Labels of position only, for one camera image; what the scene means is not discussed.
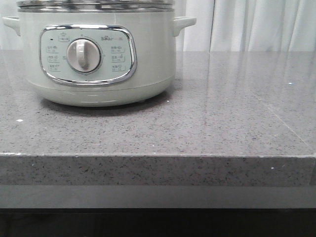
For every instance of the glass pot lid steel rim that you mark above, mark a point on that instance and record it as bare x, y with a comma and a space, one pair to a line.
94, 6

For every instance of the pale green electric cooking pot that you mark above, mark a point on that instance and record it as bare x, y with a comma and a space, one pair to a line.
99, 58

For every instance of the white curtain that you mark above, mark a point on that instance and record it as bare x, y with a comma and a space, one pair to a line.
234, 25

